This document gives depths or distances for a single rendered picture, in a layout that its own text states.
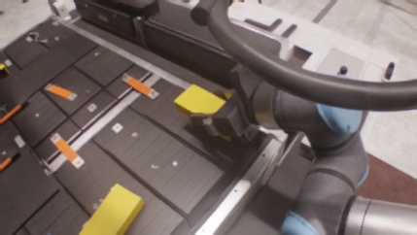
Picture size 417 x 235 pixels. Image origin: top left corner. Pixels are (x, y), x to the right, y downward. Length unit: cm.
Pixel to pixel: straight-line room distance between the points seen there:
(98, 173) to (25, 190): 21
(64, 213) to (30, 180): 15
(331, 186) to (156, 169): 40
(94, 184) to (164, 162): 18
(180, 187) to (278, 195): 27
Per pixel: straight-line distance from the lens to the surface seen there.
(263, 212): 75
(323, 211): 42
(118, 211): 62
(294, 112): 44
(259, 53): 30
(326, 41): 137
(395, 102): 29
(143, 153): 70
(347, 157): 49
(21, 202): 78
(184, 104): 67
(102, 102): 87
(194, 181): 64
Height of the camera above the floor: 158
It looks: 51 degrees down
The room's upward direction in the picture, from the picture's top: 5 degrees counter-clockwise
